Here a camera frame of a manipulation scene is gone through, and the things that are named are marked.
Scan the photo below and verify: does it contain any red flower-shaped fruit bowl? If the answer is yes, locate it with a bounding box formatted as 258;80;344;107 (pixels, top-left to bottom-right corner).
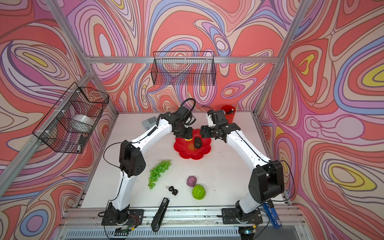
174;129;212;160

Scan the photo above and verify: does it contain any red cylindrical pen cup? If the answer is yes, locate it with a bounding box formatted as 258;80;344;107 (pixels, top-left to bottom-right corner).
221;105;236;124

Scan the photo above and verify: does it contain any green fake custard apple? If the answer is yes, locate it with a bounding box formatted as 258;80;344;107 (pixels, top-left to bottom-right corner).
192;185;206;200

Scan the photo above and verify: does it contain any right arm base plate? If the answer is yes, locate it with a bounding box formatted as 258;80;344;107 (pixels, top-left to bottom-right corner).
218;207;263;226

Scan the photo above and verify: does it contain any dark fake avocado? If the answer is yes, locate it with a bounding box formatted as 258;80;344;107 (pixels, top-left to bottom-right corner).
194;137;203;149

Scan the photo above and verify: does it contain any black wire basket back wall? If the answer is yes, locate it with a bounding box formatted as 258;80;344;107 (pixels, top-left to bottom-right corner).
151;51;217;86

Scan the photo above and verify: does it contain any white tape roll in basket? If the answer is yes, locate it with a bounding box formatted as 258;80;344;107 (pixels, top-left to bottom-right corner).
70;115;95;133

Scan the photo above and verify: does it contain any black wire basket left wall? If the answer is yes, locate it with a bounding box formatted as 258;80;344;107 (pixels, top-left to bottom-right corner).
33;83;110;154

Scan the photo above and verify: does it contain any black wire basket wall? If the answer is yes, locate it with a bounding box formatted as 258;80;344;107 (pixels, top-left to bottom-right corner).
151;51;217;86
33;83;110;154

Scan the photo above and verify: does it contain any small black key fob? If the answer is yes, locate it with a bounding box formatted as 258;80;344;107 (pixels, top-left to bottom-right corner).
166;186;178;196

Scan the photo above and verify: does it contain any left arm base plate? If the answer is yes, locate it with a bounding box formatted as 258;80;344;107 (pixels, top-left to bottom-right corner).
102;208;144;227

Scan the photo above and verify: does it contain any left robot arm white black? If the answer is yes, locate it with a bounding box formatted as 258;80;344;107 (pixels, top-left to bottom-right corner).
102;98;196;226

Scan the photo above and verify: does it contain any grey calculator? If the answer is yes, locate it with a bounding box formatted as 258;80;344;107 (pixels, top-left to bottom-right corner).
142;117;157;131

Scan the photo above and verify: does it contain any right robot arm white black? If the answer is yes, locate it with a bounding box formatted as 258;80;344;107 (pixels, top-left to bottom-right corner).
200;110;285;223

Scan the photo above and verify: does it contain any blue box at rail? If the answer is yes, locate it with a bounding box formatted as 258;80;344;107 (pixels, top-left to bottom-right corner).
263;201;282;229

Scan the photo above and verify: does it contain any purple fake fig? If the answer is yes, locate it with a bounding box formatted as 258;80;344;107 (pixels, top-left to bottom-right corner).
187;176;197;188

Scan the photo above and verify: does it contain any green fake grape bunch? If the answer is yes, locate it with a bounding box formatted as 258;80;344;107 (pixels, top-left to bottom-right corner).
148;160;172;189

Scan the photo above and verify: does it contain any black stapler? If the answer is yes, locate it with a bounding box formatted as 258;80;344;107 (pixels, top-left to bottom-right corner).
151;198;170;233

